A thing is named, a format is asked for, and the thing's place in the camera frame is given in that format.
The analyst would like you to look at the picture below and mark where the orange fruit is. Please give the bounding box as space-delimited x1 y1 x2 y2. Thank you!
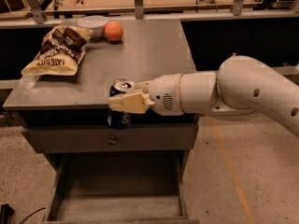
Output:
105 21 123 42

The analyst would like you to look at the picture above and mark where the blue pepsi can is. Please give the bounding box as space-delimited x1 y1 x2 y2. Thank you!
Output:
107 78 135 130

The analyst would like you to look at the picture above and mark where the grey upper drawer with knob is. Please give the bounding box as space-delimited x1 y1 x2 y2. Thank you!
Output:
21 123 198 153

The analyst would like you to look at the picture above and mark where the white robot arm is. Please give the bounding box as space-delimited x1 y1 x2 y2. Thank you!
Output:
108 56 299 136

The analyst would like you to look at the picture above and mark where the white plastic bowl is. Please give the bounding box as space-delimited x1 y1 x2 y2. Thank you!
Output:
78 15 108 39

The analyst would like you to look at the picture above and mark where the wooden workbench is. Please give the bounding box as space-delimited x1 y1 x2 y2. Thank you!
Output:
0 0 299 23

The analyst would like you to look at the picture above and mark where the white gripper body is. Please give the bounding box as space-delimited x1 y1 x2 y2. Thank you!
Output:
149 74 183 116

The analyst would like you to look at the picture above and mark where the grey drawer cabinet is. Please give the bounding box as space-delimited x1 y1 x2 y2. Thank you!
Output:
2 18 207 224

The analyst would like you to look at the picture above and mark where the yellow brown chip bag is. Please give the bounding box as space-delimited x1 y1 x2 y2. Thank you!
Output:
21 25 93 76

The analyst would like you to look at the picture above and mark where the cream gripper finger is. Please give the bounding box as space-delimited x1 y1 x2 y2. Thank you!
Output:
108 91 156 114
135 80 152 93

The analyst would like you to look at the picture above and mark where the black floor cable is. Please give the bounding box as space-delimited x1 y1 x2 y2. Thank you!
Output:
0 203 47 224

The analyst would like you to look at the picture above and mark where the open grey middle drawer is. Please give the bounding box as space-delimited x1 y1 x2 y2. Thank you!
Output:
42 151 200 224

